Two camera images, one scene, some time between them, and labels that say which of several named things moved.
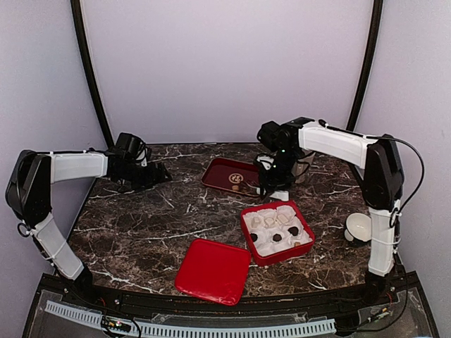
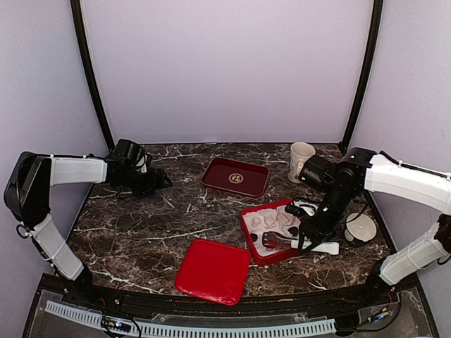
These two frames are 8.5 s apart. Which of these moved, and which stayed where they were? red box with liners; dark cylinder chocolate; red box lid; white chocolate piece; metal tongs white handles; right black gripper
Moved: metal tongs white handles; right black gripper
Stayed: red box with liners; dark cylinder chocolate; white chocolate piece; red box lid
